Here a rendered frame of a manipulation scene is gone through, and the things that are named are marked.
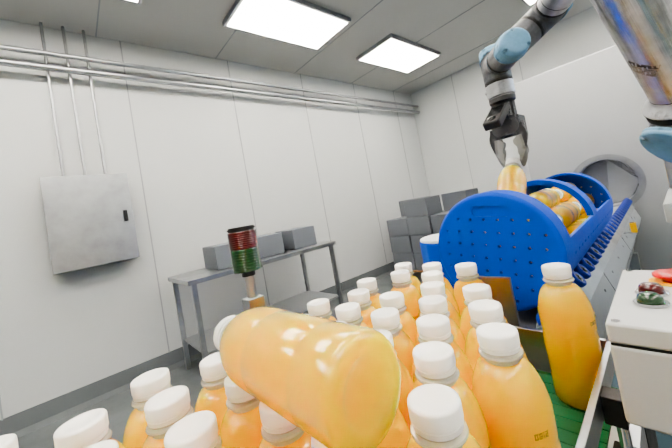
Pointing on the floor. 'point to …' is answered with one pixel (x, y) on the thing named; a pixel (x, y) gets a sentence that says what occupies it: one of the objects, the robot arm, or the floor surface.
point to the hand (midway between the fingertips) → (513, 163)
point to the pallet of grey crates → (420, 224)
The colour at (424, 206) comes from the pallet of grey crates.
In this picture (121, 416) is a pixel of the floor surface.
